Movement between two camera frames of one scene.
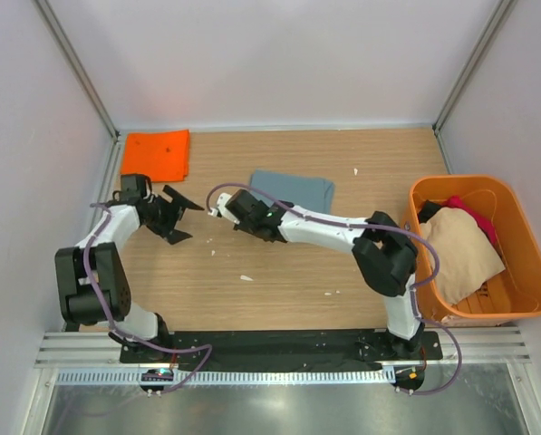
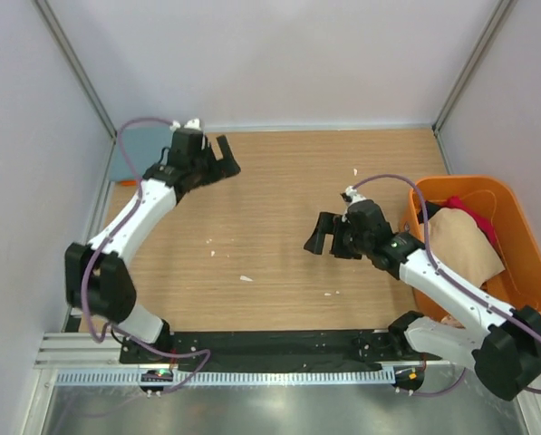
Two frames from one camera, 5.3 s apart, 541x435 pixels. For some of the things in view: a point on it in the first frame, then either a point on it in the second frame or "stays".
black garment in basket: [428, 209] stays
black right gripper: [242, 227] → [329, 223]
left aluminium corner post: [78, 67] stays
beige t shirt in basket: [467, 256] stays
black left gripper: [175, 214] → [226, 167]
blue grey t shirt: [304, 191] → [143, 146]
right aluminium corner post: [470, 65] stays
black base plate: [280, 346] stays
